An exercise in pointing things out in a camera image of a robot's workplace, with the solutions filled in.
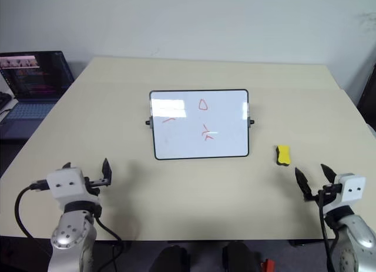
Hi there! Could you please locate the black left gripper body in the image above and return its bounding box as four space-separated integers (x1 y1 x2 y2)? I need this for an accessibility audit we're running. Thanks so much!
83 176 109 197

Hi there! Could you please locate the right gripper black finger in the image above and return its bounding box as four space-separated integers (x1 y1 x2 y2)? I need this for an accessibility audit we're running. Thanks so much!
320 163 337 184
294 166 314 201

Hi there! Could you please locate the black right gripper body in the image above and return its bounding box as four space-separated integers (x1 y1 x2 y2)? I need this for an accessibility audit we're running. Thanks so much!
304 182 343 202

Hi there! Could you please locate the yellow and black eraser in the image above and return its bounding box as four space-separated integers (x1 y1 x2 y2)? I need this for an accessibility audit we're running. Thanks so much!
274 144 293 167

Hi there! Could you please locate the small black-framed whiteboard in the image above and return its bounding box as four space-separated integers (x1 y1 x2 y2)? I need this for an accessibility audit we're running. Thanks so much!
145 89 256 161

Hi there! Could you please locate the open blue laptop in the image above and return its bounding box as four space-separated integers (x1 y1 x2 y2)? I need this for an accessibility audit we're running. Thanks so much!
0 50 75 141

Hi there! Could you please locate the small red object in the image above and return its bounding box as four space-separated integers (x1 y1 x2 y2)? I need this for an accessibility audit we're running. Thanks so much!
260 258 276 272

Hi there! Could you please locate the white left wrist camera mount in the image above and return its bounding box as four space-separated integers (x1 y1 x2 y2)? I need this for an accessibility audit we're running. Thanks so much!
46 167 102 210

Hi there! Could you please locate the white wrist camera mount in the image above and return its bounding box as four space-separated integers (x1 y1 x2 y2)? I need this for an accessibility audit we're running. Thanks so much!
322 173 367 214
46 167 102 210

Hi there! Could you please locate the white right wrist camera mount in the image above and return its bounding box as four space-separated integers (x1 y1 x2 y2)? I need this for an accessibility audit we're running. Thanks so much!
322 173 367 214

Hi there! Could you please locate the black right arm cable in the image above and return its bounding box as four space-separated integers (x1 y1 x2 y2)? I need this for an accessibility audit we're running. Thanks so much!
318 188 337 272

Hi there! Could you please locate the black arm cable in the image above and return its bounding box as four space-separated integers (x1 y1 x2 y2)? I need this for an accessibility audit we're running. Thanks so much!
318 188 337 272
14 179 125 272

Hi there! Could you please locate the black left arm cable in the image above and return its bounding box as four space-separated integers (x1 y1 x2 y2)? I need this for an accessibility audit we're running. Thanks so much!
14 179 125 272

